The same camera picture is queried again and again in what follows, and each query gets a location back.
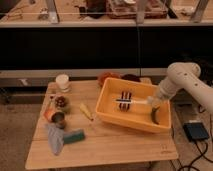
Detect yellow plastic tray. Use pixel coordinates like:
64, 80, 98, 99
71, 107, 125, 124
96, 78, 171, 133

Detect white brush with dark bristles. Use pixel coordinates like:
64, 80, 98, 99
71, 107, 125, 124
115, 99, 147, 104

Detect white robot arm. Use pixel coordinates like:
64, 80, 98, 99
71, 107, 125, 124
147, 62, 213, 114

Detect dark striped block in tray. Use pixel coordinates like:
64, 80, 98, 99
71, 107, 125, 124
119, 91, 132, 111

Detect dark green pepper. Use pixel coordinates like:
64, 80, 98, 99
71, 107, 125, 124
150, 107, 160, 125

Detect dark brown bowl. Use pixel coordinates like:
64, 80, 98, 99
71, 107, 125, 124
121, 74, 140, 82

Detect orange ceramic bowl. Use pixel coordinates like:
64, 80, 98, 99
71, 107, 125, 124
98, 72, 120, 87

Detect teal sponge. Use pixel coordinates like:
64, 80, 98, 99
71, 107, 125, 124
63, 130, 85, 144

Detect wooden folding table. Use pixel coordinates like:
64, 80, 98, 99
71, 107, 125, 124
25, 80, 178, 170

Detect small bowl with pinecone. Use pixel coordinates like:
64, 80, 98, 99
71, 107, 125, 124
54, 96, 70, 113

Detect white cup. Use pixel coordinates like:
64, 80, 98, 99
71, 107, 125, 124
55, 74, 70, 92

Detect grey cloth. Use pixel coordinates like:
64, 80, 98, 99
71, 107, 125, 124
45, 124, 64, 155

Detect orange tin can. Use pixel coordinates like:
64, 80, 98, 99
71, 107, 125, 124
44, 109, 66, 129

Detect black cable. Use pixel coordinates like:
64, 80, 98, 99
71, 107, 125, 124
176, 138, 213, 171

